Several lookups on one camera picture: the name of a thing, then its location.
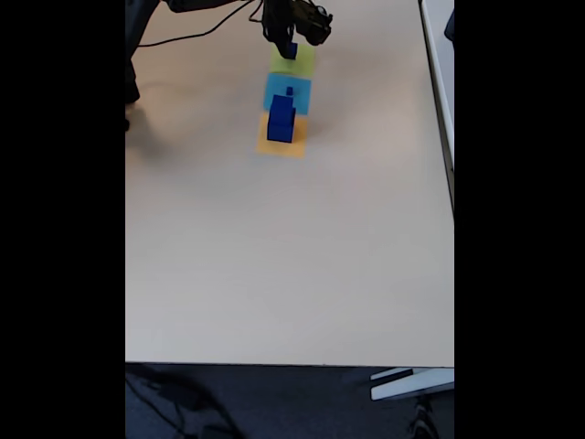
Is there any black camera box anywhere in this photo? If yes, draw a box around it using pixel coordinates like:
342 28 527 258
294 1 334 46

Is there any white table foot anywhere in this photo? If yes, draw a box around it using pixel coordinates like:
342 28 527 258
369 367 455 402

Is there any large blue cube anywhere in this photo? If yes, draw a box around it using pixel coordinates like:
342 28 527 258
266 119 296 143

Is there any orange paper square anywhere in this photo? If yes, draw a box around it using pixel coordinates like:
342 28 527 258
255 112 308 160

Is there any white adjacent table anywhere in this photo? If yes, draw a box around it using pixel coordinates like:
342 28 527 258
419 0 455 211

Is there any light blue paper square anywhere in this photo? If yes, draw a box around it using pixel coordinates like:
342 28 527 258
262 72 314 116

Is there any green paper square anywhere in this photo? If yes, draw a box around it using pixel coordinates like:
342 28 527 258
269 43 316 77

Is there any medium blue cube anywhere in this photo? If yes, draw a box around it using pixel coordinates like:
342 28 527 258
269 93 297 127

